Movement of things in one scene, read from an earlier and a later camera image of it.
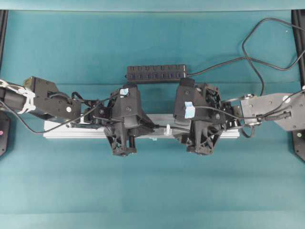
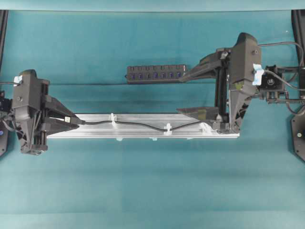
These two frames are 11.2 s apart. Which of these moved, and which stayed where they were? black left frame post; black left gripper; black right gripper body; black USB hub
Moved: black right gripper body; black left gripper
Stayed: black USB hub; black left frame post
